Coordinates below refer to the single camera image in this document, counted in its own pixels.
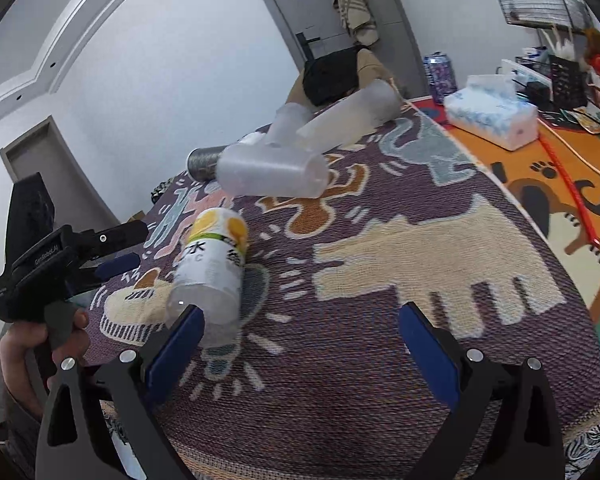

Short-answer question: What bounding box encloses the vitamin C bottle cup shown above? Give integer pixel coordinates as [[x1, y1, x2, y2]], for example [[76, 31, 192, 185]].
[[166, 207, 248, 348]]

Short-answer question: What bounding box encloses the grey metal cup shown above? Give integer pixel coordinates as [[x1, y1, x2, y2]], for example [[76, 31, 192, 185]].
[[186, 145, 226, 182]]

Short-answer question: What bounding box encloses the frosted cup with cartoon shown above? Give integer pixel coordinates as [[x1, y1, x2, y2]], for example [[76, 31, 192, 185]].
[[215, 143, 329, 198]]

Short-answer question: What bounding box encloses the rear frosted plastic cup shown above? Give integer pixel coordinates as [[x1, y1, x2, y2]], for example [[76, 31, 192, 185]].
[[263, 102, 313, 146]]

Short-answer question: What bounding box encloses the large frosted plastic cup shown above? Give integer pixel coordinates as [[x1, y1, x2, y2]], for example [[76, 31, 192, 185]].
[[296, 79, 403, 153]]

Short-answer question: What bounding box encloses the person's left hand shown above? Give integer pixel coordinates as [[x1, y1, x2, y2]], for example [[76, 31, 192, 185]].
[[0, 309, 91, 419]]

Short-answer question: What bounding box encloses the cardboard box on floor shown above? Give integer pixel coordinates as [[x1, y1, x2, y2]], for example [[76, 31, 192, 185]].
[[129, 210, 146, 221]]

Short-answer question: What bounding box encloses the grey side door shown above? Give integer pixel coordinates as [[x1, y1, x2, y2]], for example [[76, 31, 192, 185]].
[[0, 116, 120, 232]]

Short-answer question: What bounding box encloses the purple patterned woven cloth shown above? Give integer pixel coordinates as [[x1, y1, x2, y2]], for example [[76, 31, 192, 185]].
[[87, 110, 600, 479]]

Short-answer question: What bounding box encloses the white plastic bottle cap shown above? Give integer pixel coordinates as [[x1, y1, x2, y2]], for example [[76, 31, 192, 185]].
[[239, 131, 265, 145]]

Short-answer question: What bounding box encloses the orange cat print mat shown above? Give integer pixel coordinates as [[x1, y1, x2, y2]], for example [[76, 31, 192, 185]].
[[414, 98, 600, 340]]

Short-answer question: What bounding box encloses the red straw on mat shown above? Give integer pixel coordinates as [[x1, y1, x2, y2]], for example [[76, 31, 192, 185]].
[[538, 134, 600, 248]]

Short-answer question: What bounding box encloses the black garment on chair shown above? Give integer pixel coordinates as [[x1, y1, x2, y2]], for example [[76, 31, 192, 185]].
[[302, 47, 360, 106]]

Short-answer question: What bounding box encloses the blue white tissue pack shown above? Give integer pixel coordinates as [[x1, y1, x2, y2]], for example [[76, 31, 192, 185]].
[[443, 75, 539, 152]]

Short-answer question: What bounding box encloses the white power strip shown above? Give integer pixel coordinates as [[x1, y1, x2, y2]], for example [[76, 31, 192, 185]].
[[500, 58, 553, 90]]

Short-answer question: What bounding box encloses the purple grape drink can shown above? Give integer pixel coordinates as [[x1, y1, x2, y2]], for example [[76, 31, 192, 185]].
[[422, 51, 457, 105]]

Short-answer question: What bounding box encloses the plaid scarf on door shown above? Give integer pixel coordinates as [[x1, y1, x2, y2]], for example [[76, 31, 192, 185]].
[[334, 0, 379, 48]]

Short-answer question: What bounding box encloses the grey door with handle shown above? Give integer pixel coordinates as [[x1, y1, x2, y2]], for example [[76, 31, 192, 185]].
[[263, 0, 428, 98]]

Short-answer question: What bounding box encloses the black wire basket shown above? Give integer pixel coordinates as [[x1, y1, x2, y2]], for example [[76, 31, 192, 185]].
[[550, 55, 588, 110]]

